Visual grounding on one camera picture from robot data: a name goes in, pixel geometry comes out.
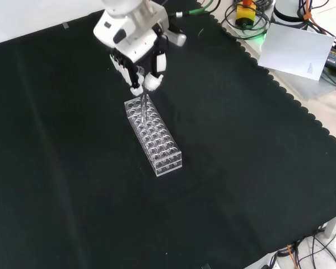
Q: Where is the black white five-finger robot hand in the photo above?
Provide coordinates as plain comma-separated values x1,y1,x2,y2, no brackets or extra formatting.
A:
109,23,188,98

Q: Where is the clear glass test tube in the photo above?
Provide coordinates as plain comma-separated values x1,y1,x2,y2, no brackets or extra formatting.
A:
139,86,150,124

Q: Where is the clear plastic test tube rack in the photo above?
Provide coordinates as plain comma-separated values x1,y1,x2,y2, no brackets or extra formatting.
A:
124,94,184,178

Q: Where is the yellow stop button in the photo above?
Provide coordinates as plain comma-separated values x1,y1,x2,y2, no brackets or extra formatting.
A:
236,0,256,24

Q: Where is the black bench cloth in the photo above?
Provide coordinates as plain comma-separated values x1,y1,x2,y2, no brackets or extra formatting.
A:
0,0,336,269

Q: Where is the white cylinder base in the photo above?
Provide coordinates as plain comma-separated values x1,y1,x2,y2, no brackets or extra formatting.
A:
270,0,309,27

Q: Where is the pale white board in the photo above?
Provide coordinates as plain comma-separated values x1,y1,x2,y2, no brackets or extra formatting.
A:
256,22,336,82

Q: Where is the white bench leg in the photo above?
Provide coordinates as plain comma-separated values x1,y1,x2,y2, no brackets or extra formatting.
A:
323,210,336,239

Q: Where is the green cable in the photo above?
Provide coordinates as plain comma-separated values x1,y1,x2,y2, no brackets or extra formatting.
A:
167,0,222,18

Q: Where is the black cable loop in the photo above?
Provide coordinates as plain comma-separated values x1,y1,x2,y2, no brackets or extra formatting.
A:
223,0,271,40

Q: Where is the orange cable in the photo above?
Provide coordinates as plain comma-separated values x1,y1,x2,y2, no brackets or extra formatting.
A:
286,243,298,268

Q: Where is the black cable bundle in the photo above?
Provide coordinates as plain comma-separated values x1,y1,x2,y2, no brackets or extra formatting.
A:
268,228,336,269

